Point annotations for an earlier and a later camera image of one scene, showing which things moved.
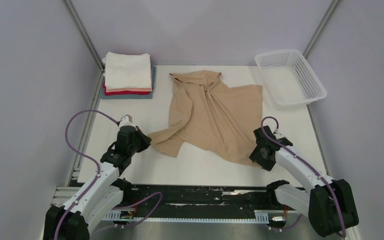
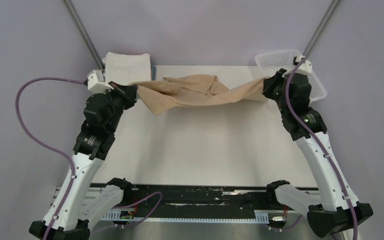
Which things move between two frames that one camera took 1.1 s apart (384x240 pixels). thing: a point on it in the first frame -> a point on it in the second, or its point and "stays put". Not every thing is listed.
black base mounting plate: (172, 197) stays put
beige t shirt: (206, 115) -> (156, 96)
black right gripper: (266, 165) -> (269, 83)
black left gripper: (146, 140) -> (128, 93)
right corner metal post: (321, 27) stays put
